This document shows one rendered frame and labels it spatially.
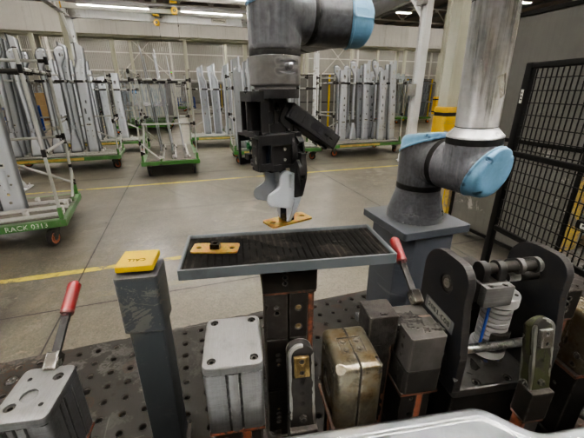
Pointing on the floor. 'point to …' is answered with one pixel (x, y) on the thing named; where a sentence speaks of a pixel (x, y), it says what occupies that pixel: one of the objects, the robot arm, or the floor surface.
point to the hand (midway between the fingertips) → (288, 211)
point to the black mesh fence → (540, 162)
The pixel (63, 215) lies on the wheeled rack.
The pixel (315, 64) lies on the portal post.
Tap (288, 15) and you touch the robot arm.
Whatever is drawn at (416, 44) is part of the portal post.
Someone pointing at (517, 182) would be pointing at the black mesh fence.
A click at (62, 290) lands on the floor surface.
